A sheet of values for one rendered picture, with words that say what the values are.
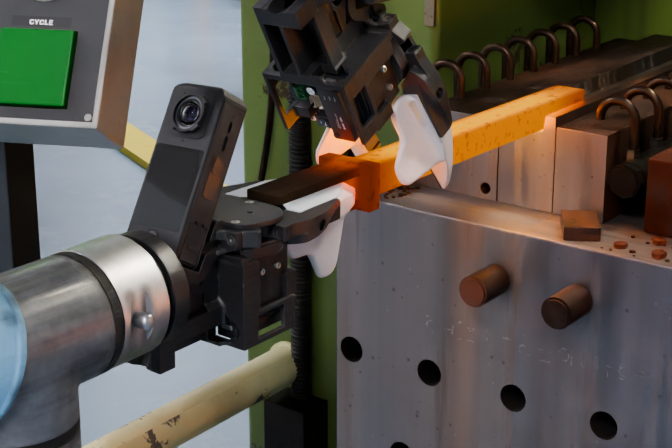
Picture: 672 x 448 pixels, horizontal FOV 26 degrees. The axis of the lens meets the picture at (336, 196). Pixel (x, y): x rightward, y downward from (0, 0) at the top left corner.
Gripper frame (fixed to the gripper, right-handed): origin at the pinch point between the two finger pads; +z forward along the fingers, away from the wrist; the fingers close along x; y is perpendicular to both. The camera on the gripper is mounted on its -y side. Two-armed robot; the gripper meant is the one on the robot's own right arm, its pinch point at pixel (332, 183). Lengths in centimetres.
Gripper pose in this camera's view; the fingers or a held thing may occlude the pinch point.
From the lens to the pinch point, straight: 102.5
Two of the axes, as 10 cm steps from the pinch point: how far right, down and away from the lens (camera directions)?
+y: -0.1, 9.6, 3.0
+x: 8.0, 1.8, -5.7
